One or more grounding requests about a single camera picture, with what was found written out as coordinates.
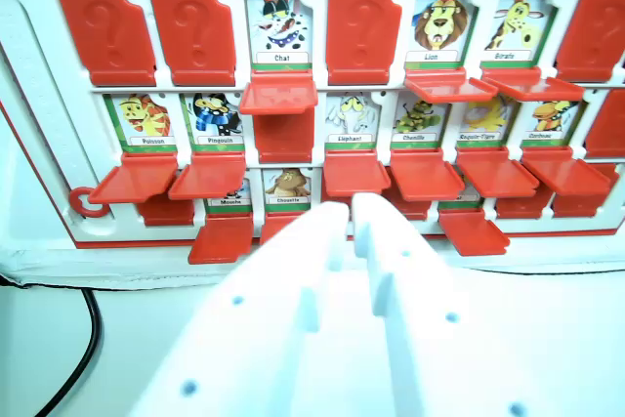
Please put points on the red card flap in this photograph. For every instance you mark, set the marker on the red card flap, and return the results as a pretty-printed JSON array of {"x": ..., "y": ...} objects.
[{"x": 285, "y": 136}]

